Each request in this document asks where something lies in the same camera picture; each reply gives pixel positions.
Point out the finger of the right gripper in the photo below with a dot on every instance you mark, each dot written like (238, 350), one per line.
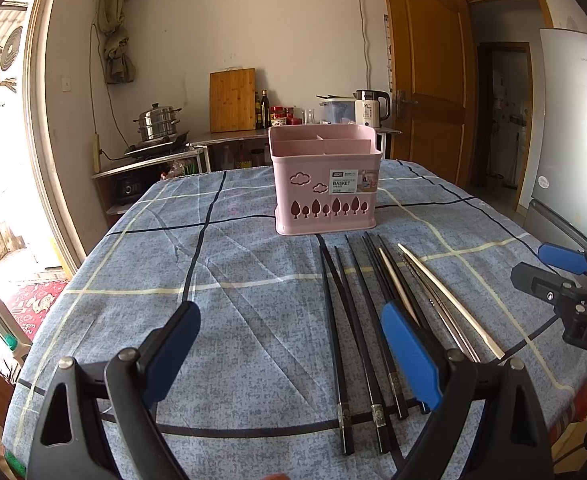
(547, 286)
(571, 260)

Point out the steel chopstick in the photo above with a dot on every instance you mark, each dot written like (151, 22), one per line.
(446, 318)

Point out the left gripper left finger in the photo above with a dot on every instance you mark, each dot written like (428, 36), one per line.
(70, 441)

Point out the blue checked tablecloth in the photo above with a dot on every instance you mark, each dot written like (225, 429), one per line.
(256, 394)

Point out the light wooden chopstick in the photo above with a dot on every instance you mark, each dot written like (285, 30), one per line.
(397, 284)
(486, 337)

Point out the low metal stove stand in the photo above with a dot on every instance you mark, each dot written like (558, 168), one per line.
(118, 188)

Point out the steel steamer pot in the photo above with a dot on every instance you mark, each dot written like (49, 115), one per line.
(157, 122)

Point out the red lidded jar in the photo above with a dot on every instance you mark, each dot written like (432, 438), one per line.
(278, 116)

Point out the pink plastic utensil basket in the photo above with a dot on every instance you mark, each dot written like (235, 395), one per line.
(325, 194)

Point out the black induction cooker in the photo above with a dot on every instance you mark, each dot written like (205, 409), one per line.
(156, 147)

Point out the black chopstick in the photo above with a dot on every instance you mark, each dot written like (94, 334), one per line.
(384, 279)
(373, 389)
(422, 320)
(387, 358)
(342, 401)

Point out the wooden cutting board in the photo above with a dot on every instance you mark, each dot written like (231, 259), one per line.
(232, 100)

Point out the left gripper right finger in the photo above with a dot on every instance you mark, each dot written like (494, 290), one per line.
(511, 440)

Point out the dark sauce bottle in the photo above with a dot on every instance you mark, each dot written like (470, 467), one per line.
(265, 110)

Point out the wooden door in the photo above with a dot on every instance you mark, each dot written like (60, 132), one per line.
(434, 85)

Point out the white electric kettle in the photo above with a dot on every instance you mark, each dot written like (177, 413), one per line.
(371, 107)

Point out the metal kitchen shelf table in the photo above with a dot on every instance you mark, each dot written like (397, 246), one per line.
(307, 141)

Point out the white refrigerator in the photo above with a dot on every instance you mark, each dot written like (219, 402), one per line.
(557, 212)

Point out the green capped detergent bottle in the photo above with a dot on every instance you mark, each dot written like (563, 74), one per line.
(19, 349)

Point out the red floor mat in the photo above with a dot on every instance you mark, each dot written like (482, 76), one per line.
(31, 304)

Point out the clear plastic storage box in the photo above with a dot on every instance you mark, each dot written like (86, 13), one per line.
(337, 109)

